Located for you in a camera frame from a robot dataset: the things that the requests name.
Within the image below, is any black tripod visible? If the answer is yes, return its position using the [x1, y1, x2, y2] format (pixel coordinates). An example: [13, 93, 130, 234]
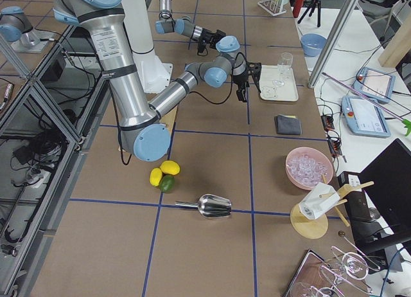
[297, 0, 321, 28]

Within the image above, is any far teach pendant tablet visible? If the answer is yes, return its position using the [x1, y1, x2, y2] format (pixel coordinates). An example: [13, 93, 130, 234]
[353, 67, 396, 104]

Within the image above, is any teach pendant tablet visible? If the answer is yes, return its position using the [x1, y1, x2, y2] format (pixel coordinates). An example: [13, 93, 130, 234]
[353, 67, 396, 104]
[341, 96, 391, 138]

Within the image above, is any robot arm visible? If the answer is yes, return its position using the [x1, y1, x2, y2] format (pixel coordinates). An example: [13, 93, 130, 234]
[53, 0, 261, 161]
[155, 0, 226, 56]

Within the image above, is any green avocado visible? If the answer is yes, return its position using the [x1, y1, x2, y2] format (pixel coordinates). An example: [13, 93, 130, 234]
[159, 175, 175, 193]

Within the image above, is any clear wine glass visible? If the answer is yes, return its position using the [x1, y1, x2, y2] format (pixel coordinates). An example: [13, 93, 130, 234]
[273, 52, 293, 87]

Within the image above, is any black laptop monitor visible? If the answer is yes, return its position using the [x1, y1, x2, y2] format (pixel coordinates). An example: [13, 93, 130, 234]
[340, 138, 411, 256]

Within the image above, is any grey yellow folded cloth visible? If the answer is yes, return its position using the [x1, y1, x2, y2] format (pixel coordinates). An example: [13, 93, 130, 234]
[274, 114, 302, 135]

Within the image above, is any metal ice scoop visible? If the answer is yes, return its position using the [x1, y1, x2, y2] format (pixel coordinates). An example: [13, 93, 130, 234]
[175, 193, 232, 219]

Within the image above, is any pink bowl of ice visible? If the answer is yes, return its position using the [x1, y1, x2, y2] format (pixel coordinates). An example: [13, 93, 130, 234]
[285, 147, 334, 190]

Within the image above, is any aluminium frame post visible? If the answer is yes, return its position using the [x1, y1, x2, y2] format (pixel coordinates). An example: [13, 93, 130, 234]
[308, 0, 358, 89]

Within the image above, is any wooden cup stand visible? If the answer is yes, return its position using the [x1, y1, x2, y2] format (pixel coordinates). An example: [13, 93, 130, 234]
[290, 181, 374, 239]

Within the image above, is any cream bear serving tray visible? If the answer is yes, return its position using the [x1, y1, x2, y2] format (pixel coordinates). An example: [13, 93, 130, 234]
[259, 65, 299, 102]

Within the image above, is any yellow lemon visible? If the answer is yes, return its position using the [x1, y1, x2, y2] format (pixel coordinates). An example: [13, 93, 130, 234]
[159, 160, 180, 176]
[149, 168, 163, 187]

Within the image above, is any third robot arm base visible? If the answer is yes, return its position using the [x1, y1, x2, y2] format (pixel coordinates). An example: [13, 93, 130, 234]
[1, 6, 56, 53]

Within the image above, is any white wire cup rack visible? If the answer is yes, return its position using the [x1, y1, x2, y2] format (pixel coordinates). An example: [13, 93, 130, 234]
[258, 0, 288, 17]

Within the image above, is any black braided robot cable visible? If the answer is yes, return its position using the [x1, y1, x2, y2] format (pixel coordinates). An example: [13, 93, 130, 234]
[189, 51, 248, 105]

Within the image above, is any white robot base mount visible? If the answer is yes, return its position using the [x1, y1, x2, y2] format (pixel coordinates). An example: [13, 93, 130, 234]
[122, 0, 173, 94]

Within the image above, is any wooden cutting board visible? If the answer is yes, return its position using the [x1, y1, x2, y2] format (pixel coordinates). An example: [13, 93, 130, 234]
[118, 105, 179, 156]

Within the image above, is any near teach pendant tablet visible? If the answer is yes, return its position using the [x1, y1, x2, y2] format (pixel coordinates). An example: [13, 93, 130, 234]
[341, 96, 391, 138]

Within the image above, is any wine glass rack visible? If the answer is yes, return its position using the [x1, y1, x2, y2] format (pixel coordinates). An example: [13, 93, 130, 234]
[284, 235, 383, 297]

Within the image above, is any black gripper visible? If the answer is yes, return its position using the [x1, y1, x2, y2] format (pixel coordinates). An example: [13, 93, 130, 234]
[232, 61, 262, 102]
[197, 28, 226, 50]

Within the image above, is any blue bowl with fork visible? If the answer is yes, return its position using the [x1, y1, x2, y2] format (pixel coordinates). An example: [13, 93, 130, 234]
[301, 33, 327, 57]

